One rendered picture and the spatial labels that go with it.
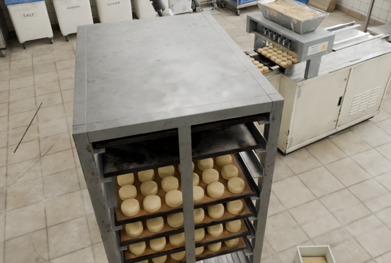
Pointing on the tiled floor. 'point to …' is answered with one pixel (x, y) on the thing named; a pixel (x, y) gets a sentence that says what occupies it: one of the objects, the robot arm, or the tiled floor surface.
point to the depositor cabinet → (332, 95)
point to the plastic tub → (314, 254)
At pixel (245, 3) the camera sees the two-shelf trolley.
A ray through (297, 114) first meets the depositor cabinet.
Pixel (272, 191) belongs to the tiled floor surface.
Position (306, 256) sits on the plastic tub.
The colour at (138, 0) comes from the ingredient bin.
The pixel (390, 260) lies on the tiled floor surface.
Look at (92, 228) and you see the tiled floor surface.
